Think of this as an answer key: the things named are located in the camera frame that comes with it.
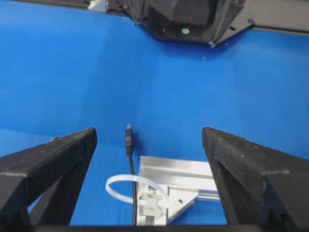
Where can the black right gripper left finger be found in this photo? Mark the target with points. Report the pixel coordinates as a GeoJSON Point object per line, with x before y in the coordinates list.
{"type": "Point", "coordinates": [40, 185]}

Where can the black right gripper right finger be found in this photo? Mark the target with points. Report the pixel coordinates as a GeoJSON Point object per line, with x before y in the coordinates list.
{"type": "Point", "coordinates": [257, 185]}

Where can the white zip tie loop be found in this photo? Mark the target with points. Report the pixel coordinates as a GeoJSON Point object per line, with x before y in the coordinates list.
{"type": "Point", "coordinates": [150, 204]}

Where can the rectangular aluminium extrusion frame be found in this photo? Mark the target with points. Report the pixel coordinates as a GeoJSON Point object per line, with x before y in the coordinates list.
{"type": "Point", "coordinates": [184, 181]}

